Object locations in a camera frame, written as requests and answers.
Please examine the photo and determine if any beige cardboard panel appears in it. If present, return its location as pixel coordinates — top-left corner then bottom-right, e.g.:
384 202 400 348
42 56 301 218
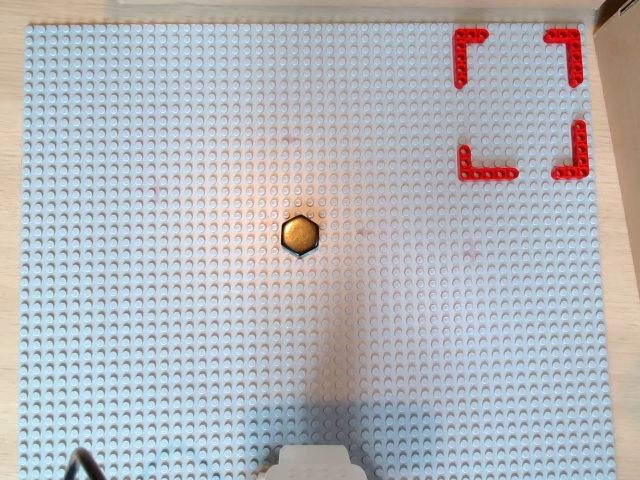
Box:
117 0 596 8

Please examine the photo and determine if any brown cardboard box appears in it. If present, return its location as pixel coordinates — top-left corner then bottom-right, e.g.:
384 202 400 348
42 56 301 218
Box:
592 0 640 326

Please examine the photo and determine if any red L-shaped Lego beam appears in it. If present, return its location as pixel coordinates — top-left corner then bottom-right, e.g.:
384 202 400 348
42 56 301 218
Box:
551 119 590 181
453 28 490 90
543 28 584 89
458 144 520 182

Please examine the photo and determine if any grey Lego baseplate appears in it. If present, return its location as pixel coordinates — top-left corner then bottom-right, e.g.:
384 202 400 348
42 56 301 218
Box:
18 22 617 480

